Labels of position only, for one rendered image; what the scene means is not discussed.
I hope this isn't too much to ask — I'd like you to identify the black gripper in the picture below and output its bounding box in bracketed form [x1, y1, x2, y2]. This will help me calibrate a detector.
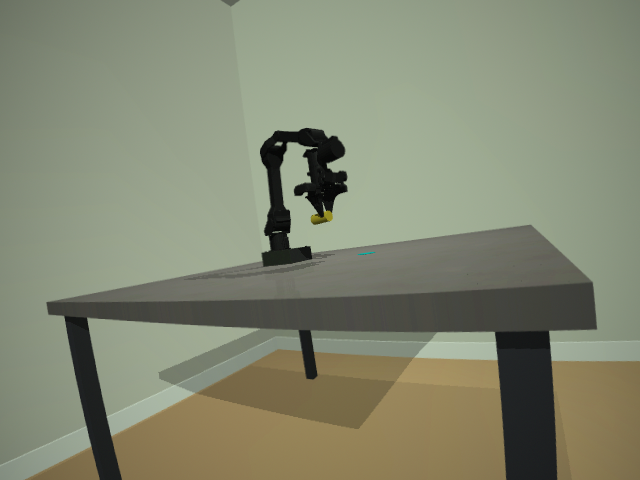
[294, 165, 348, 217]

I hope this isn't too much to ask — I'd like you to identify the yellow tall cylinder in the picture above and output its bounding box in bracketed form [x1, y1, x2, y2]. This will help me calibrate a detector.
[311, 211, 333, 225]

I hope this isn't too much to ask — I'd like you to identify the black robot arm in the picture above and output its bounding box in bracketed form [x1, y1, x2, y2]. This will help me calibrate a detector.
[260, 128, 348, 252]

